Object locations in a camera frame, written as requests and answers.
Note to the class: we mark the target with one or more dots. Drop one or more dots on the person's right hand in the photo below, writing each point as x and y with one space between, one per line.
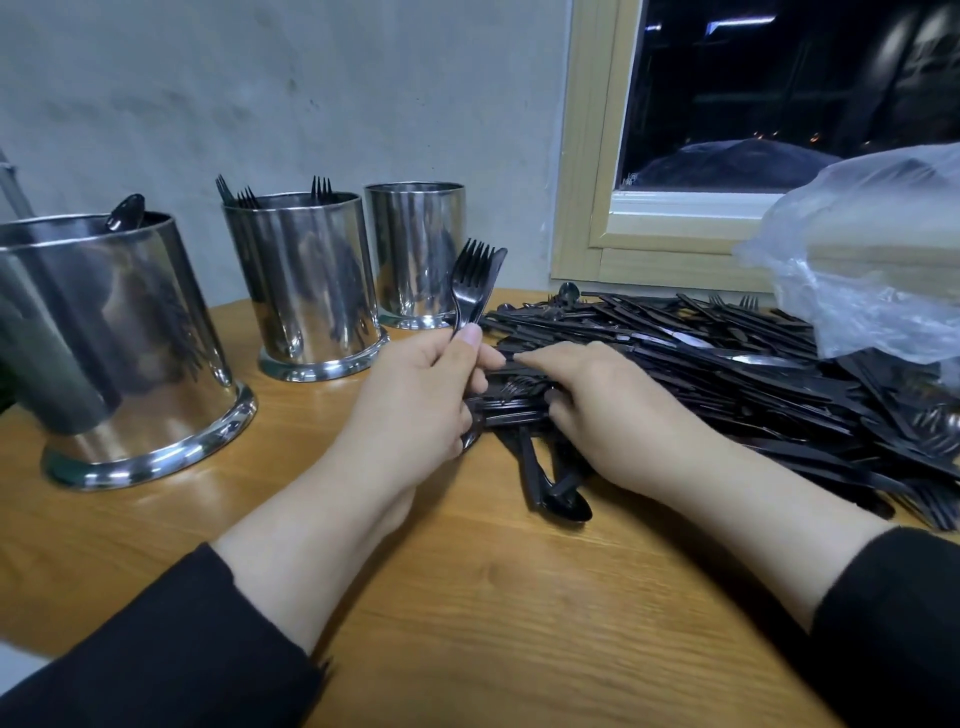
623 420

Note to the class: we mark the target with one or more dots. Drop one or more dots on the person's left hand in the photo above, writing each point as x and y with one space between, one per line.
413 405

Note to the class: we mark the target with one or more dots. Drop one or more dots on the pile of black plastic cutlery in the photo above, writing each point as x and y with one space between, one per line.
750 375

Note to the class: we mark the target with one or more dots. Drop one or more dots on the black plastic knife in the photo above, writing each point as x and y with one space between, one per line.
494 278

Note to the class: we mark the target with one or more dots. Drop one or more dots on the person's left forearm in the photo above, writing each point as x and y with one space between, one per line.
165 645

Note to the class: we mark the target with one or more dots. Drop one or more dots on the person's right forearm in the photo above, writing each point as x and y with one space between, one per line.
855 615

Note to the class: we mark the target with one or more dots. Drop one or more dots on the dark parked car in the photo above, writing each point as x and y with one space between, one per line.
735 165

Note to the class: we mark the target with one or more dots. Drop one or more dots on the clear plastic bag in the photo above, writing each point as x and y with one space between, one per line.
870 255

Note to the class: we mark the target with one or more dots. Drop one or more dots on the grey metal pipe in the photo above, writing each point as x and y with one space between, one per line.
12 188

